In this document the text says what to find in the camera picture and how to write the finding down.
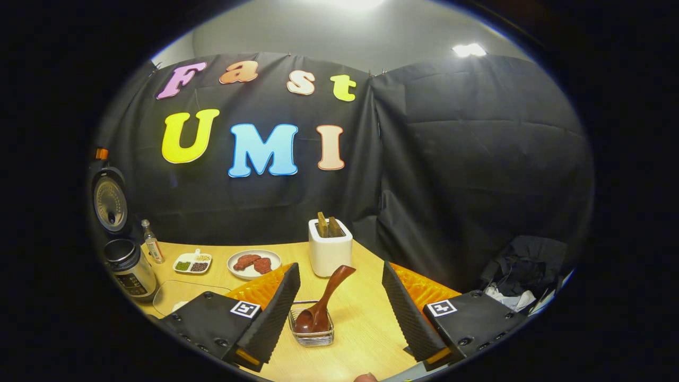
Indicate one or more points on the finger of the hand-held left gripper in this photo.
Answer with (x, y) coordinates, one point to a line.
(102, 154)

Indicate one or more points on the brown wooden spoon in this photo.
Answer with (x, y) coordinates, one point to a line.
(323, 302)

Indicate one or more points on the white round plate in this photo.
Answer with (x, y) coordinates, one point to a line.
(238, 273)

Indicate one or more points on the black backdrop cloth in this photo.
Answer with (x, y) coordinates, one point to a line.
(477, 159)

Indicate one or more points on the white crumpled cloth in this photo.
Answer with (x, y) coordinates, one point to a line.
(509, 301)

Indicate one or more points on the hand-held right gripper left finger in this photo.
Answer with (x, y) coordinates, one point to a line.
(270, 323)

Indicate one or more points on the grey rice cooker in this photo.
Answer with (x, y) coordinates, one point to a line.
(130, 276)

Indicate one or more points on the small ceiling light panel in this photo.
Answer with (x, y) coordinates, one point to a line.
(469, 50)

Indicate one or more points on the small glass bottle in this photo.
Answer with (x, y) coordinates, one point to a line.
(154, 249)

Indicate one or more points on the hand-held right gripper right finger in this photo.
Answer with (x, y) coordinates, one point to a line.
(411, 323)

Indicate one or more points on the red meat piece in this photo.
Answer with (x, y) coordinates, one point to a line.
(245, 262)
(263, 266)

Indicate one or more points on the white divided condiment dish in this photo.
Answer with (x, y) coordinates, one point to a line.
(192, 262)

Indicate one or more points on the white square utensil holder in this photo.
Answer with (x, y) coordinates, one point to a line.
(329, 254)

